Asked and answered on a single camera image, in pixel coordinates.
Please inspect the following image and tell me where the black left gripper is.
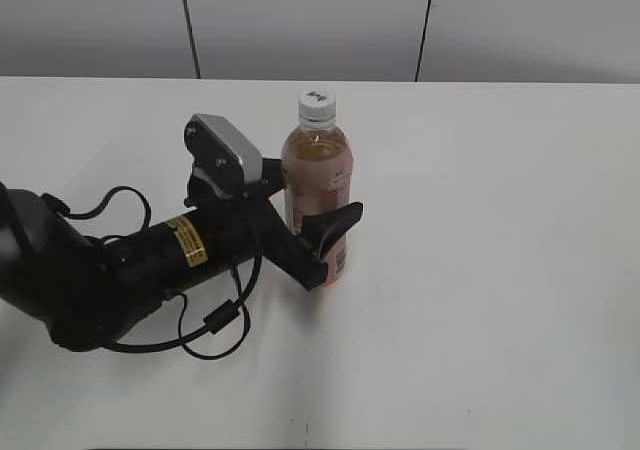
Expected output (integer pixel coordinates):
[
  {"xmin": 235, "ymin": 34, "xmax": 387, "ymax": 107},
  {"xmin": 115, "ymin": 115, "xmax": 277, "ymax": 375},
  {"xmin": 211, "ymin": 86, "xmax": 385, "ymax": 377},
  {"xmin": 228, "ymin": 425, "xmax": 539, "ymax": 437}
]
[{"xmin": 185, "ymin": 158, "xmax": 364, "ymax": 290}]

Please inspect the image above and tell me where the pink label tea bottle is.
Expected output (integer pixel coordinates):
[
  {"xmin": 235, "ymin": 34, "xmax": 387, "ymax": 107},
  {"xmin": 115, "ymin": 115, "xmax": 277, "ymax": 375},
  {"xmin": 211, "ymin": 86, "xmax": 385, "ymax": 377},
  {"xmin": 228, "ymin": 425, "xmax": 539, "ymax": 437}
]
[{"xmin": 281, "ymin": 110, "xmax": 355, "ymax": 290}]

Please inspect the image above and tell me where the white bottle cap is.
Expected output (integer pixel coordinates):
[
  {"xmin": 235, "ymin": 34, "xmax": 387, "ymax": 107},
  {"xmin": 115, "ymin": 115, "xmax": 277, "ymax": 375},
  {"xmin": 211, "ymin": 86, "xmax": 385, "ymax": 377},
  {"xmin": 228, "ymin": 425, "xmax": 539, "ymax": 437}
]
[{"xmin": 298, "ymin": 90, "xmax": 337, "ymax": 122}]

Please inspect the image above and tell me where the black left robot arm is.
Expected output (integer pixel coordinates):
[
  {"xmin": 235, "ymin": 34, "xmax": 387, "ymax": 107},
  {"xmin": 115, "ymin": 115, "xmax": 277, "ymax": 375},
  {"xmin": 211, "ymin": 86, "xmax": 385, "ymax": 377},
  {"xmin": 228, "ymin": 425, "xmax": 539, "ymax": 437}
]
[{"xmin": 1, "ymin": 159, "xmax": 363, "ymax": 354}]

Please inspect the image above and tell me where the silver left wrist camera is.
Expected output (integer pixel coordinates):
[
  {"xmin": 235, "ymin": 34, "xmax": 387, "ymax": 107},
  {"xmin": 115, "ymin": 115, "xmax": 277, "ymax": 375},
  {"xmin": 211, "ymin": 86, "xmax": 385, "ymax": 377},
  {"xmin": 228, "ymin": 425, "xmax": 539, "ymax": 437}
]
[{"xmin": 184, "ymin": 113, "xmax": 263, "ymax": 199}]

